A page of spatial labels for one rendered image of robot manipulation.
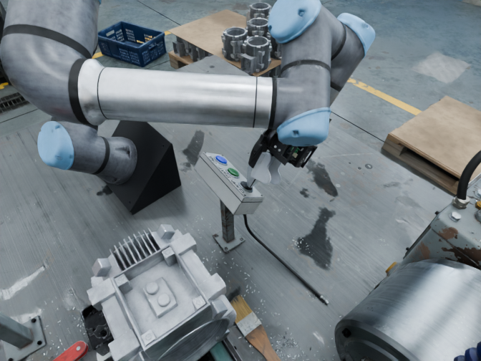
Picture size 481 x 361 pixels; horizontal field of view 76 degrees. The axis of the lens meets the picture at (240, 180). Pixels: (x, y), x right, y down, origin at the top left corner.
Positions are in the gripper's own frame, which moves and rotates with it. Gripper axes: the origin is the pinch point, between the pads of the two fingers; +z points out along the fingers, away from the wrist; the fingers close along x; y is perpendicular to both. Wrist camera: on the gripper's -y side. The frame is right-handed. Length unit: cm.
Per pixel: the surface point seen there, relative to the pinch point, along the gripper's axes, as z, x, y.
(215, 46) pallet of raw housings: -7, 131, -193
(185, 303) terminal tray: 11.9, -21.7, 16.5
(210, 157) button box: 2.0, -2.9, -10.7
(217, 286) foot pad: 11.6, -14.6, 15.6
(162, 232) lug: 12.2, -17.6, 1.4
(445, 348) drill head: -5.5, -6.2, 41.7
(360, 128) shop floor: -12, 198, -68
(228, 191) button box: 4.0, -3.5, -0.8
